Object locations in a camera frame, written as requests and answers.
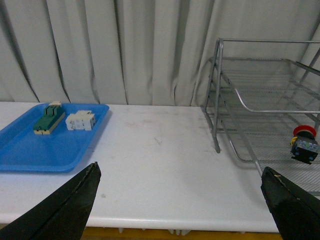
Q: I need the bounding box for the white curtain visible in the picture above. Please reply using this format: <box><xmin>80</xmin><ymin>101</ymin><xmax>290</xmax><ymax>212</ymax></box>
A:
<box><xmin>0</xmin><ymin>0</ymin><xmax>320</xmax><ymax>106</ymax></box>

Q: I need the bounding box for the silver mesh document rack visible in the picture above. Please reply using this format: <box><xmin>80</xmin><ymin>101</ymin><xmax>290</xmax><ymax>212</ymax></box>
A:
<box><xmin>201</xmin><ymin>38</ymin><xmax>320</xmax><ymax>196</ymax></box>

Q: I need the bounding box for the red emergency stop button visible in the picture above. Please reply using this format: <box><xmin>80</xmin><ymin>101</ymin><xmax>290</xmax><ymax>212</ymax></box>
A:
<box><xmin>290</xmin><ymin>125</ymin><xmax>320</xmax><ymax>165</ymax></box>

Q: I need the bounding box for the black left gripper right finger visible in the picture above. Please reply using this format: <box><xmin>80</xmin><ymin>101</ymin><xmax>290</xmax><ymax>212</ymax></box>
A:
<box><xmin>261</xmin><ymin>167</ymin><xmax>320</xmax><ymax>240</ymax></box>

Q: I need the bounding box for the green knife switch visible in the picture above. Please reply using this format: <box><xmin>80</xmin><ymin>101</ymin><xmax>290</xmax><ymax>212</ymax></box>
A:
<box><xmin>33</xmin><ymin>101</ymin><xmax>66</xmax><ymax>135</ymax></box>

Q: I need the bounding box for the blue plastic tray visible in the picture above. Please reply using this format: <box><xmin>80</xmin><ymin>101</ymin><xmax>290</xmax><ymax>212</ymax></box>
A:
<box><xmin>0</xmin><ymin>103</ymin><xmax>109</xmax><ymax>173</ymax></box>

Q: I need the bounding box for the white circuit breaker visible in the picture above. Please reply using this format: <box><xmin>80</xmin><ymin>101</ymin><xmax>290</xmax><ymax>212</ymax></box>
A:
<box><xmin>65</xmin><ymin>110</ymin><xmax>97</xmax><ymax>131</ymax></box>

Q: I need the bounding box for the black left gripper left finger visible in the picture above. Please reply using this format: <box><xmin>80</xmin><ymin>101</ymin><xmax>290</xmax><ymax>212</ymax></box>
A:
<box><xmin>0</xmin><ymin>162</ymin><xmax>102</xmax><ymax>240</ymax></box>

